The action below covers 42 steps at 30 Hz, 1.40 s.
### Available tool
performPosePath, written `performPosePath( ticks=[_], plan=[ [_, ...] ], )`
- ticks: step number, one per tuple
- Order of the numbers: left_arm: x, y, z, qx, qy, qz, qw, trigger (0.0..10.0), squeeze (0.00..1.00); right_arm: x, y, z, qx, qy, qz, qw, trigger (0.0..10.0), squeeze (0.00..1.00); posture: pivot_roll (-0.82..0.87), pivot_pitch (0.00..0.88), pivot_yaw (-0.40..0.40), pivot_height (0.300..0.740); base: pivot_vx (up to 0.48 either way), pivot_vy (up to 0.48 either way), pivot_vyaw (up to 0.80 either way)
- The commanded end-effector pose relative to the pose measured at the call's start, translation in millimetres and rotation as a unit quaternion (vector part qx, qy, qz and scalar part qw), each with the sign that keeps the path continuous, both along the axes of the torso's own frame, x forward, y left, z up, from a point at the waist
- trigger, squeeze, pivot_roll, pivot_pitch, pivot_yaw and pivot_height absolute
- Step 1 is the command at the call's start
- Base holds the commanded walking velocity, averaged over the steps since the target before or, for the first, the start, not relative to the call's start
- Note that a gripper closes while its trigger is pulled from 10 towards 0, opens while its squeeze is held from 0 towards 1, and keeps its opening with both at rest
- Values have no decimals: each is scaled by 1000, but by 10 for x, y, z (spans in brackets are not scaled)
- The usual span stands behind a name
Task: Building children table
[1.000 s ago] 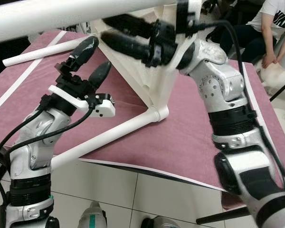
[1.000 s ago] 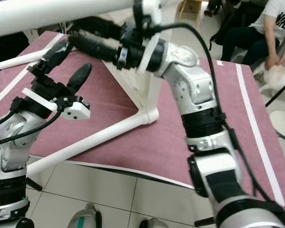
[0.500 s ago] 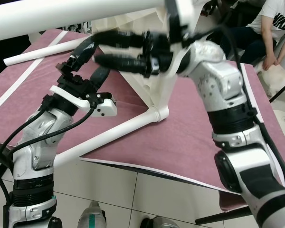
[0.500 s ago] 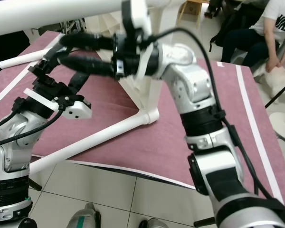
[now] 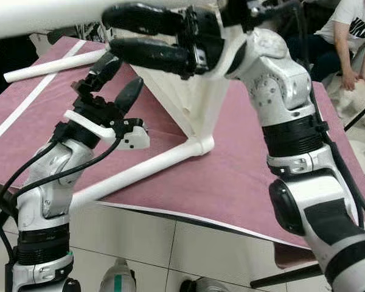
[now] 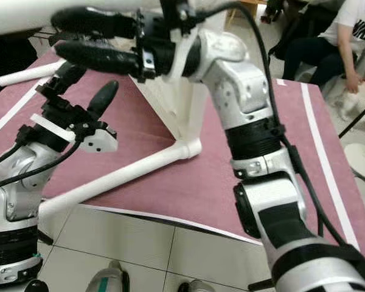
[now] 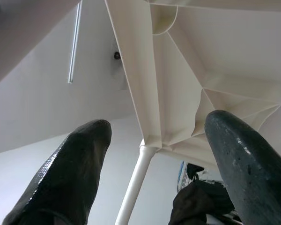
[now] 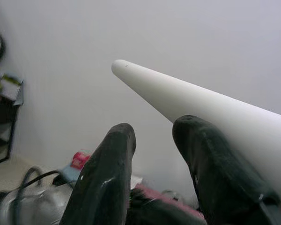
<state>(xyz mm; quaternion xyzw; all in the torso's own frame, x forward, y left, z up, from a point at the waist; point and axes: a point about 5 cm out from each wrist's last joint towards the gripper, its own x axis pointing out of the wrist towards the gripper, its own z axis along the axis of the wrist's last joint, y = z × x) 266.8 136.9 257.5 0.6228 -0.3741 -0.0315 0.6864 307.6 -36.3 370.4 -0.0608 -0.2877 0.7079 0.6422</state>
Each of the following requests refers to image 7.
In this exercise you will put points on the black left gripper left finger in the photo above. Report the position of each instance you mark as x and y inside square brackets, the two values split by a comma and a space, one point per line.
[65, 178]

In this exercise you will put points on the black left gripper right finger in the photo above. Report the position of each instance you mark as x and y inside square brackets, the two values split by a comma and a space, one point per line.
[250, 168]

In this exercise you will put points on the white plastic table leg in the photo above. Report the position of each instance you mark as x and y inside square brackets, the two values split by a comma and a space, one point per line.
[135, 182]

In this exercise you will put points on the white plastic table top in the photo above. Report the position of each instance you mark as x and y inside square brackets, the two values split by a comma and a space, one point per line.
[142, 70]

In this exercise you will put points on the long silver ceiling light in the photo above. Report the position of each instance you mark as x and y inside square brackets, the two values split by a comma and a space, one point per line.
[74, 47]

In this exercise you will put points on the small dark ceiling fixture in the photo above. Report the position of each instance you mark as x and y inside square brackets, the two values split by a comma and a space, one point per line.
[117, 55]

